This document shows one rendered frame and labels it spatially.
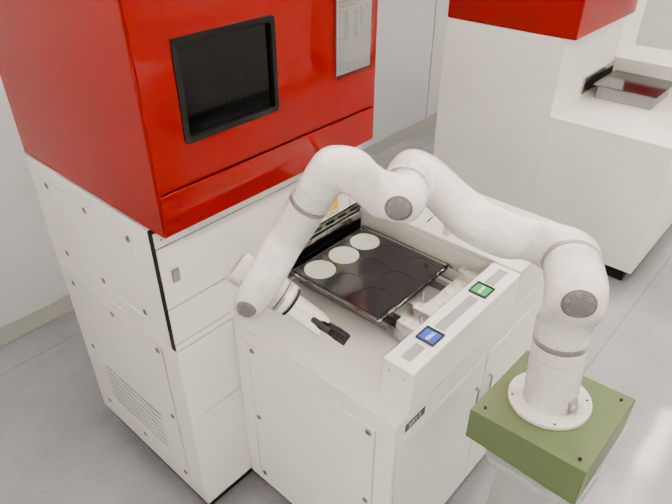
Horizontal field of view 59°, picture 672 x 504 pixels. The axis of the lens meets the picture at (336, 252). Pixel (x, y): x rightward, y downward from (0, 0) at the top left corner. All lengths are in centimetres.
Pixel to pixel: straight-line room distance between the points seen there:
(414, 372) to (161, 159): 78
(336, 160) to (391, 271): 75
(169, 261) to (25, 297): 175
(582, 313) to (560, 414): 34
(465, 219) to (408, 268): 73
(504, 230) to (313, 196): 39
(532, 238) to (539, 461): 51
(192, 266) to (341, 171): 61
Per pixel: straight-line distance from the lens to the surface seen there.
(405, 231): 203
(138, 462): 261
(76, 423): 283
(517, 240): 124
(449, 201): 124
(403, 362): 150
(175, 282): 164
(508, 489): 171
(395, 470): 171
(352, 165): 120
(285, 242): 132
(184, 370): 183
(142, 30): 133
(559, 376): 141
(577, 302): 122
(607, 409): 156
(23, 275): 322
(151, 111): 137
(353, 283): 183
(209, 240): 166
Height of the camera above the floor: 201
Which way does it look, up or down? 34 degrees down
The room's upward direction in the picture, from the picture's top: straight up
